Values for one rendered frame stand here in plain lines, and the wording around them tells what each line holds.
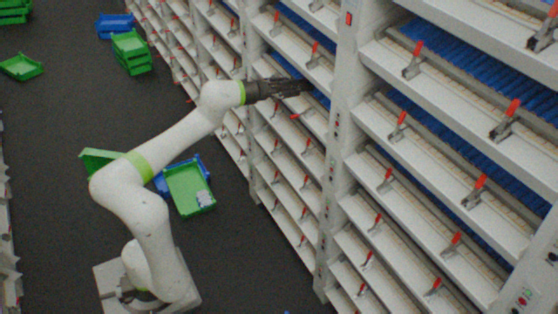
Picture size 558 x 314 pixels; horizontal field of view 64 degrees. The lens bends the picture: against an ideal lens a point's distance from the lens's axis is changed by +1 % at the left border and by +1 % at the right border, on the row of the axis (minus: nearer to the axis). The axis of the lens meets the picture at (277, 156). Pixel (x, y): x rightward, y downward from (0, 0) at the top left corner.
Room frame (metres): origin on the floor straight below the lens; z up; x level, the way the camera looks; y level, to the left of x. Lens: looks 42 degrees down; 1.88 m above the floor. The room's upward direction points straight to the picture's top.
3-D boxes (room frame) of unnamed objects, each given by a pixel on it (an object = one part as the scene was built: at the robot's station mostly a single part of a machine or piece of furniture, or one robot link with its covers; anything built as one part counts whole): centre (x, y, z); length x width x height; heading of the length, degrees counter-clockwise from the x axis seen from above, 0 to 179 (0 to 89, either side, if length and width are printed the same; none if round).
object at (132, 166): (0.99, 0.49, 0.90); 0.18 x 0.13 x 0.12; 142
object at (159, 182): (1.89, 0.57, 0.04); 0.30 x 0.20 x 0.08; 118
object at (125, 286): (0.98, 0.56, 0.33); 0.26 x 0.15 x 0.06; 109
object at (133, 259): (0.98, 0.49, 0.46); 0.16 x 0.13 x 0.19; 52
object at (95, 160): (1.90, 0.97, 0.10); 0.30 x 0.08 x 0.20; 78
